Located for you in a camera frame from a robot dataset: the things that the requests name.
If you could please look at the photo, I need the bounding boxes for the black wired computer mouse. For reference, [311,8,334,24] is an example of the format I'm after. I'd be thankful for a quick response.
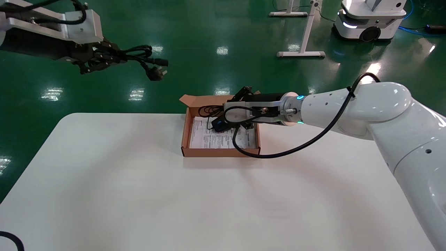
[198,105,233,133]

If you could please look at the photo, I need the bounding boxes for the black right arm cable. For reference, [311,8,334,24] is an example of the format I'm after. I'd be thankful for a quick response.
[223,72,381,159]

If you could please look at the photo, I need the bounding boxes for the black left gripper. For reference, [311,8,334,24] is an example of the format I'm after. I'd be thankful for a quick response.
[0,30,129,75]

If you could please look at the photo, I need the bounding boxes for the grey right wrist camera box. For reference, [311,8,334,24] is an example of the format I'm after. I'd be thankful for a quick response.
[224,100,283,124]

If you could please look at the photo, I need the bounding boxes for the white T-shaped table leg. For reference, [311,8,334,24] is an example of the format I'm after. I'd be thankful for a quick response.
[277,0,326,59]
[269,0,309,18]

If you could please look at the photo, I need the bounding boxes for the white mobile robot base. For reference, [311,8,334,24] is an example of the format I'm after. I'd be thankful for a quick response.
[333,0,408,43]

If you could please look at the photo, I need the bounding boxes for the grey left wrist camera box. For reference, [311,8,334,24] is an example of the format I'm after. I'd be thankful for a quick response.
[6,9,105,45]

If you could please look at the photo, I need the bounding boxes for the brown cardboard box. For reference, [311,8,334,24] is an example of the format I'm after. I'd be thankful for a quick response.
[179,91,264,158]

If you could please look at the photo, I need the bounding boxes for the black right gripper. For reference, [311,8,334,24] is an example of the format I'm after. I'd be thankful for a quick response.
[231,86,290,131]

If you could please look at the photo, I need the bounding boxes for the black power adapter brick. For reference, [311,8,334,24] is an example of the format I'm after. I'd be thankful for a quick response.
[425,24,446,35]

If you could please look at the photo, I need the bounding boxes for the printed white instruction sheet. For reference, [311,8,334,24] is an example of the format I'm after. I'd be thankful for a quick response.
[189,117,257,150]

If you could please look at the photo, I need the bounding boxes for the black power cable with plug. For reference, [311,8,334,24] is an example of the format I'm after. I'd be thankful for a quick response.
[115,45,169,82]

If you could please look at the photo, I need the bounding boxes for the black looped cable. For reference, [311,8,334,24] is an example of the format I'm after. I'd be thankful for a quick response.
[0,231,25,251]

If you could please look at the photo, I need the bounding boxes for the blue floor cable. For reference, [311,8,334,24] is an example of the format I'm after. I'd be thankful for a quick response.
[397,0,446,37]

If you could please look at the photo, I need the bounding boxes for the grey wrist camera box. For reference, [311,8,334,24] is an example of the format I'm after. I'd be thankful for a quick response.
[6,9,105,45]
[224,100,283,124]

